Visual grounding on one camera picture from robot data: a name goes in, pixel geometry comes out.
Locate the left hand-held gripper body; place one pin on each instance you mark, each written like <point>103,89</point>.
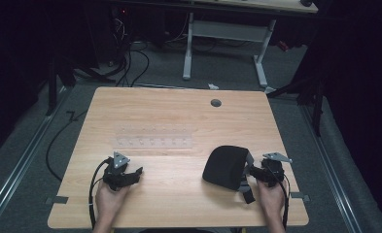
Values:
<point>115,176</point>

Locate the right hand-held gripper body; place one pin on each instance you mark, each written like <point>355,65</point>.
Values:
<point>273,173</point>

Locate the person's right hand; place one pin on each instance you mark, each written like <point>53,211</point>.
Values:
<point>272,200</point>

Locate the person's left hand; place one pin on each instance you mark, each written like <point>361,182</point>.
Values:
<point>109,202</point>

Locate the clear plastic tube rack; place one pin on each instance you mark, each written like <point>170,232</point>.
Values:
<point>153,142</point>

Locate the grey tape piece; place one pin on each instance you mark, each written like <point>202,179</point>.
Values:
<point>57,200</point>
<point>300,196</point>

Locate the black tripod stand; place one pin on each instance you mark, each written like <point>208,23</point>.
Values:
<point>311,93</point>

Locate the white paper scrap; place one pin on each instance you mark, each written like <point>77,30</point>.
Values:
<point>213,86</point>

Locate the black metal stand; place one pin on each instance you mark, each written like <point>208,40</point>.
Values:
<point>52,87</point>

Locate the small red object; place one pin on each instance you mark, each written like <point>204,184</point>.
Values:
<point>283,45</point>

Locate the white-framed wooden desk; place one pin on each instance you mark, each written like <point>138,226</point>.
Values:
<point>227,30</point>

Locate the dark computer tower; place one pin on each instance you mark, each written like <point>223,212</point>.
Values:
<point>119,29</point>

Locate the black computer mouse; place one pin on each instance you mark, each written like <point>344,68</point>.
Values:
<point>306,2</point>

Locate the metal floor rail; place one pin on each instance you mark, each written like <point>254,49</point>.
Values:
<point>334,174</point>
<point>20,161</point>

